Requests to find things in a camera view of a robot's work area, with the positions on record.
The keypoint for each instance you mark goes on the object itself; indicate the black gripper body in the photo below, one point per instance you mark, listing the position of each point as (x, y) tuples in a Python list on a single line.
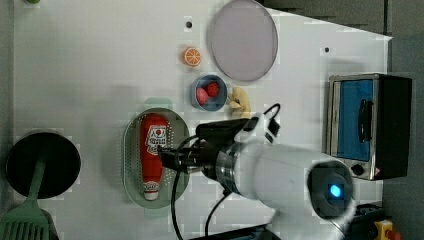
[(213, 138)]

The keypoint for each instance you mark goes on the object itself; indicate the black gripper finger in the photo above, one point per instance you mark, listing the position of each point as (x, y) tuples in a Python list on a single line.
[(170, 157)]

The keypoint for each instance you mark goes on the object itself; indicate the red ketchup bottle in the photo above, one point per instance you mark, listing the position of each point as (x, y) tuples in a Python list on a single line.
[(153, 134)]

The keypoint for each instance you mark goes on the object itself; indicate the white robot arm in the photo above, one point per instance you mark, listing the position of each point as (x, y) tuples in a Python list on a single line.
[(310, 192)]

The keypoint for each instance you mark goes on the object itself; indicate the blue small bowl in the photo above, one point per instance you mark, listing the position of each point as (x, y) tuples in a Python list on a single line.
[(214, 103)]

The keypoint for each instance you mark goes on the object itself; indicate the pink strawberry toy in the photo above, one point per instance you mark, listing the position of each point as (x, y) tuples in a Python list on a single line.
[(201, 96)]

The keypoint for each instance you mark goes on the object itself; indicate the peeled banana toy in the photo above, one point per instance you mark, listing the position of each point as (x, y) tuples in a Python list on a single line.
[(239, 103)]

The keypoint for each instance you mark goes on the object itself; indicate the red strawberry toy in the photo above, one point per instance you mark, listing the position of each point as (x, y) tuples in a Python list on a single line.
[(212, 89)]

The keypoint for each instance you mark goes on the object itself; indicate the orange slice toy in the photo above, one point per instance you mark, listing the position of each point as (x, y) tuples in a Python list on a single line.
[(191, 57)]

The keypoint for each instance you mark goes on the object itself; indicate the grey round plate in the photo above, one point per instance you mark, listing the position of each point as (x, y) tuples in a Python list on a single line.
[(244, 40)]

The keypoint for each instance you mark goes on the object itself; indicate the black round pan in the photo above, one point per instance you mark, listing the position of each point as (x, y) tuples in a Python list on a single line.
[(62, 164)]

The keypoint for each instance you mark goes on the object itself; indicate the green plastic spatula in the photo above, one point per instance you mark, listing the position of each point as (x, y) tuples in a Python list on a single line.
[(27, 221)]

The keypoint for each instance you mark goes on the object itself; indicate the black toaster oven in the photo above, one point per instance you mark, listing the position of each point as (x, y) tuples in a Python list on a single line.
[(368, 124)]

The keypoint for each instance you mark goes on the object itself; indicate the yellow red emergency button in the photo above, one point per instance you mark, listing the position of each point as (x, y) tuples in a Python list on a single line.
[(385, 231)]

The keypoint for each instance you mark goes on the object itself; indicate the green lime toy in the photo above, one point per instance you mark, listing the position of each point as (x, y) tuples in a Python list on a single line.
[(33, 1)]

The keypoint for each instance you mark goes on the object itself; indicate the blue metal rail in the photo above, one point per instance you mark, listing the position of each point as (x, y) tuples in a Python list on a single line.
[(362, 227)]

